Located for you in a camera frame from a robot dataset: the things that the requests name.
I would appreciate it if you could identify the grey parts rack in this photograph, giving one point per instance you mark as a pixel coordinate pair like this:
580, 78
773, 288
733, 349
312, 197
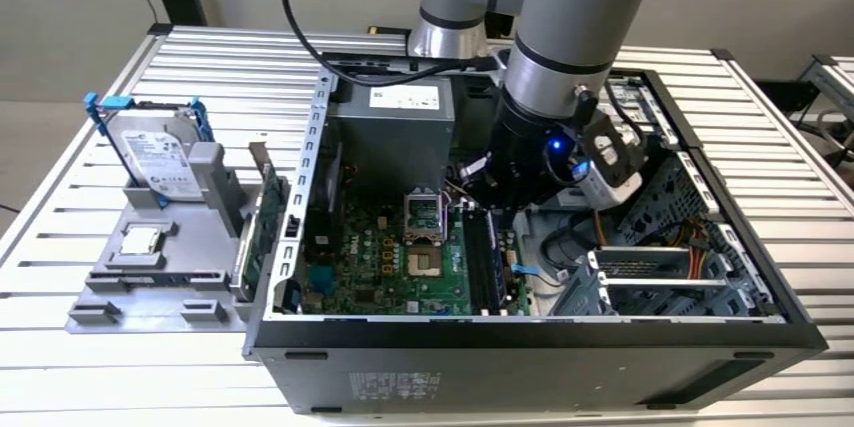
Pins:
194, 239

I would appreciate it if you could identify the silver CPU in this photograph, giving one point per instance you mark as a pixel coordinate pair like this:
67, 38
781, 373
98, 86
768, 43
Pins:
142, 239

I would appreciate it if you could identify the CPU socket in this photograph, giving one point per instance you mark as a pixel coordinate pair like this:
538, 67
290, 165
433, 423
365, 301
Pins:
426, 262

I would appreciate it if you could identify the neighbouring slatted table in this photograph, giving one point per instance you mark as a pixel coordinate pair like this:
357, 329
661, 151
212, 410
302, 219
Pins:
835, 72

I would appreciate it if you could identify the grey power supply unit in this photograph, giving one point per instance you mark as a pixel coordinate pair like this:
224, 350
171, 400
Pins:
394, 147

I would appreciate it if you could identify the black case fan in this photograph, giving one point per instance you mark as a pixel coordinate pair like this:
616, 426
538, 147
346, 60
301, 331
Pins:
330, 182

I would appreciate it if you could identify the black open PC case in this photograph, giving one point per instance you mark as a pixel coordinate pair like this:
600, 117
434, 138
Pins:
468, 377

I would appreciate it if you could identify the hard disk in blue carrier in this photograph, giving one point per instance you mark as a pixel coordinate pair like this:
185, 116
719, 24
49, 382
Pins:
154, 157

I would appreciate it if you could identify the metal drive cage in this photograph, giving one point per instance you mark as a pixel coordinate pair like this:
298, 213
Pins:
635, 92

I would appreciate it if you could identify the black RAM slot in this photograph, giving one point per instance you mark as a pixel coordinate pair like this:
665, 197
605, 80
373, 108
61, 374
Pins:
473, 257
482, 257

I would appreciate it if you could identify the green graphics card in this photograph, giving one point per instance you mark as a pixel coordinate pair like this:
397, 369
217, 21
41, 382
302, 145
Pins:
270, 217

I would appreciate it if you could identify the white wrist camera, black bracket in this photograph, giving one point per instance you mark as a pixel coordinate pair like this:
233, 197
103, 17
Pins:
610, 192

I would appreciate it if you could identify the green motherboard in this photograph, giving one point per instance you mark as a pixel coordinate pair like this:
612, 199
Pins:
401, 297

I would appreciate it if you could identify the green RAM stick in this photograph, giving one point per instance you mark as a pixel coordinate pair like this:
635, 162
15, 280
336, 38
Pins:
161, 277

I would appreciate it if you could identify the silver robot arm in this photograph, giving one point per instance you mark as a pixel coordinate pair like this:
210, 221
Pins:
574, 37

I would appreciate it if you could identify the grey disk bay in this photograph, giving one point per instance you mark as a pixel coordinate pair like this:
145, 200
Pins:
657, 282

